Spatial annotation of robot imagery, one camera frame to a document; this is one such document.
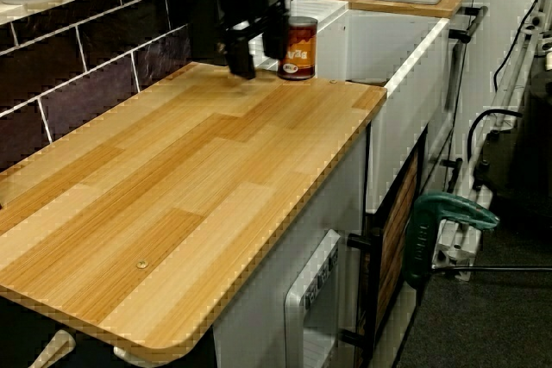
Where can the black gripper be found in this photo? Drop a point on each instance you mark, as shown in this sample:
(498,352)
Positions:
(252,1)

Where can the orange baked beans can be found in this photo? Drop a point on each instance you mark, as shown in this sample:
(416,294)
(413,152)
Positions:
(298,49)

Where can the white toy sink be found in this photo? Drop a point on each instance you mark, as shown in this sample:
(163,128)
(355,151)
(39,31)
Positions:
(401,83)

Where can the wooden slatted drawer front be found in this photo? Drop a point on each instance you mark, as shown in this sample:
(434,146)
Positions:
(399,230)

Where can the grey toy dishwasher door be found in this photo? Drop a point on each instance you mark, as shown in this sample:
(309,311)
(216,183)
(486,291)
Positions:
(312,299)

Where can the aluminium frame rail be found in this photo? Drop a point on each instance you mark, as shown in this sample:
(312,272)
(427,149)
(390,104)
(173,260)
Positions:
(463,230)

